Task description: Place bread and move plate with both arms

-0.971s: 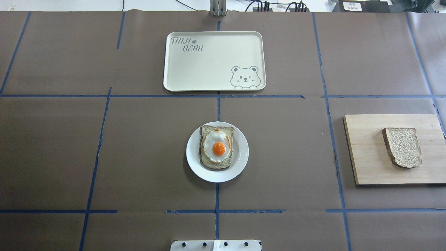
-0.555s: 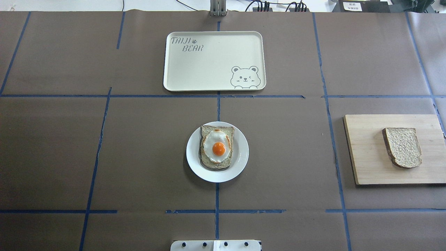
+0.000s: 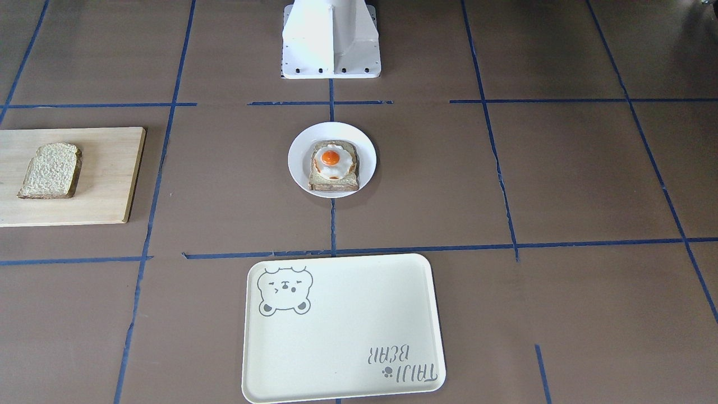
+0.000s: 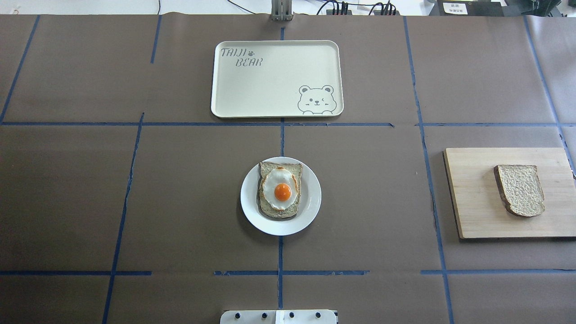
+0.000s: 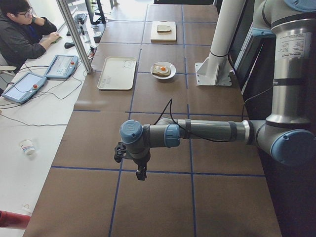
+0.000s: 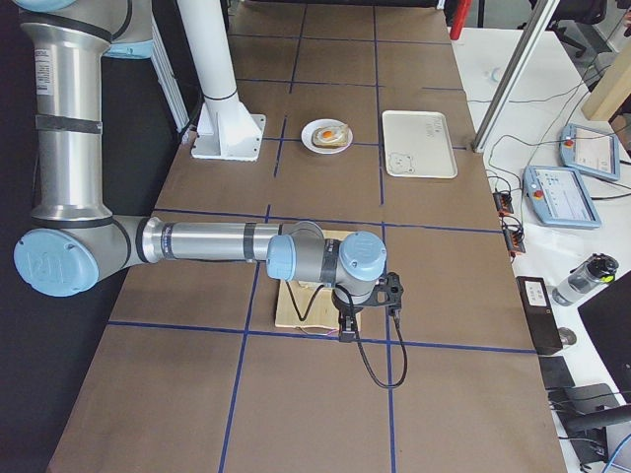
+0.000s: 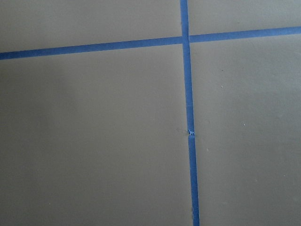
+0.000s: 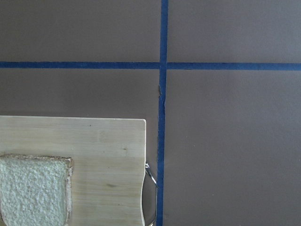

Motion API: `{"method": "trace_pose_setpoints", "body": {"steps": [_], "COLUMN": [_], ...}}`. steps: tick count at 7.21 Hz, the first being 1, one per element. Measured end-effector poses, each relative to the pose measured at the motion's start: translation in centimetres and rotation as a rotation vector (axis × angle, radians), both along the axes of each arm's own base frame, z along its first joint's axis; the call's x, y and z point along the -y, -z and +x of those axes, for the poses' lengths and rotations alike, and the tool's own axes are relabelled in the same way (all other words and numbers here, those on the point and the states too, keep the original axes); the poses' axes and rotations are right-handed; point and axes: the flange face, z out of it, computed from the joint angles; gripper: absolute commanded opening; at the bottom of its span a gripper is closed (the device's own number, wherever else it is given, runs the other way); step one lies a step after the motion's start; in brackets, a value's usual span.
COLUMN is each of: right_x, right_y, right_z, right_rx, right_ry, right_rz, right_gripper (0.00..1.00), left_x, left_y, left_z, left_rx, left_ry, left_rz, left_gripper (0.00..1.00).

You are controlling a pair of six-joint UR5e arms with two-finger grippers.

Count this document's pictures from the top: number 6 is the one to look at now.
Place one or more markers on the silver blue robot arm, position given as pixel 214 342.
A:
pixel 77 241

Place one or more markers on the fried egg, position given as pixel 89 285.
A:
pixel 329 134

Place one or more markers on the aluminium frame post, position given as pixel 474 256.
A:
pixel 535 27

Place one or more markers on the black rectangular box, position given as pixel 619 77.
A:
pixel 539 316

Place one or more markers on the orange black adapter near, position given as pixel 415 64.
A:
pixel 514 238

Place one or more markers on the near blue teach pendant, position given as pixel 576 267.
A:
pixel 559 198

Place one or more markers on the clear water bottle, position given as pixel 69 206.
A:
pixel 598 269

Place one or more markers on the far blue teach pendant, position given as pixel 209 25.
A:
pixel 590 151

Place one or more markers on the bread slice under egg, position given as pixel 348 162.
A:
pixel 336 144

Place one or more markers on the orange black adapter far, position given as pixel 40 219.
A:
pixel 504 202

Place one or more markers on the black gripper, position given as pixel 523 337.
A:
pixel 347 309

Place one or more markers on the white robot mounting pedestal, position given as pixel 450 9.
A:
pixel 226 130

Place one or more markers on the wooden cutting board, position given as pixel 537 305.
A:
pixel 315 315

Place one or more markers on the white round plate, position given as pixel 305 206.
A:
pixel 308 130

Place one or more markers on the orange black adapter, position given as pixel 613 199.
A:
pixel 504 202
pixel 514 238

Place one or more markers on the cream bear serving tray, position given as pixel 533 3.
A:
pixel 418 144

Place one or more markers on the brown bread slice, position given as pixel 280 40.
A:
pixel 308 285

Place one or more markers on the blue teach pendant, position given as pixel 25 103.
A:
pixel 559 198
pixel 590 151

